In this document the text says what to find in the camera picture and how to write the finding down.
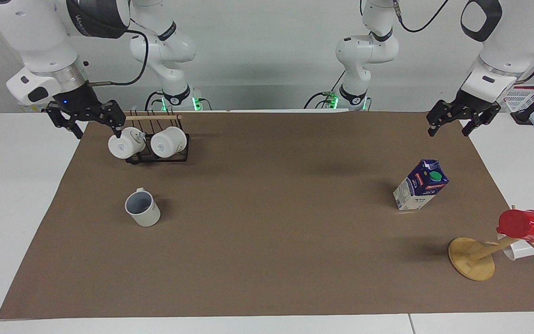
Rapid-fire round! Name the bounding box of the red cup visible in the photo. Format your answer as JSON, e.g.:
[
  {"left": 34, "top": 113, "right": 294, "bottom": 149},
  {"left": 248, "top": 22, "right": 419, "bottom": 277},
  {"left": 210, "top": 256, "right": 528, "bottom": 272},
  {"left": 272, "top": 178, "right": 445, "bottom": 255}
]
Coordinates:
[{"left": 496, "top": 209, "right": 534, "bottom": 244}]

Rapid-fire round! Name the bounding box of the black wire cup rack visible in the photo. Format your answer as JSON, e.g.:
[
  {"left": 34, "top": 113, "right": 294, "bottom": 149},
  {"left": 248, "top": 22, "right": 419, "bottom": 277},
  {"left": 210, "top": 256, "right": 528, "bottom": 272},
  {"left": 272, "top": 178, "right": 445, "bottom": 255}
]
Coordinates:
[{"left": 124, "top": 109, "right": 191, "bottom": 164}]

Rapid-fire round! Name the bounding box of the blue and white milk carton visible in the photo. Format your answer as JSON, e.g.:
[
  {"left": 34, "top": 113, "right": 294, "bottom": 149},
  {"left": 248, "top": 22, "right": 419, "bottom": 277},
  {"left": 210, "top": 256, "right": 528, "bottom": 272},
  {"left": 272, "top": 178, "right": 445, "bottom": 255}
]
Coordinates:
[{"left": 393, "top": 159, "right": 450, "bottom": 212}]

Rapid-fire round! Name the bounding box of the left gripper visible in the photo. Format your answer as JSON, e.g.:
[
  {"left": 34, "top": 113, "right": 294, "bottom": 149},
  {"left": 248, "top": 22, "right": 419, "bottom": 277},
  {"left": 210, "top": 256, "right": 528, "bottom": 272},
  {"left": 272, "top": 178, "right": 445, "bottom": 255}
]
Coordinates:
[{"left": 426, "top": 90, "right": 502, "bottom": 138}]

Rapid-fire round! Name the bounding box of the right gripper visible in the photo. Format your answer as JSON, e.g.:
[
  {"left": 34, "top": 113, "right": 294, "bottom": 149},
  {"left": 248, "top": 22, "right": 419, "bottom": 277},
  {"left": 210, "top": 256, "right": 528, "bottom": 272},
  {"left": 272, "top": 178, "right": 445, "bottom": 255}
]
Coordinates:
[{"left": 44, "top": 79, "right": 127, "bottom": 140}]

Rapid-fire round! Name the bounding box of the white cup with grey inside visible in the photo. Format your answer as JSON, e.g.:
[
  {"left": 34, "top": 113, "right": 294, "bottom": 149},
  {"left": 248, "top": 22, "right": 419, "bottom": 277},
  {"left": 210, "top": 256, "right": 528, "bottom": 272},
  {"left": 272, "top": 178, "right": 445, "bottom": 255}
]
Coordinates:
[{"left": 124, "top": 187, "right": 161, "bottom": 228}]

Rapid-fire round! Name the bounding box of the wooden mug tree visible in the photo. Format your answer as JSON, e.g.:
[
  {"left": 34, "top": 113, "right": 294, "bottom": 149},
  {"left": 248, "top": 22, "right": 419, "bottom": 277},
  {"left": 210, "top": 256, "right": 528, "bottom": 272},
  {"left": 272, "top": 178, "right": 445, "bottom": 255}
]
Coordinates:
[{"left": 448, "top": 204, "right": 534, "bottom": 282}]

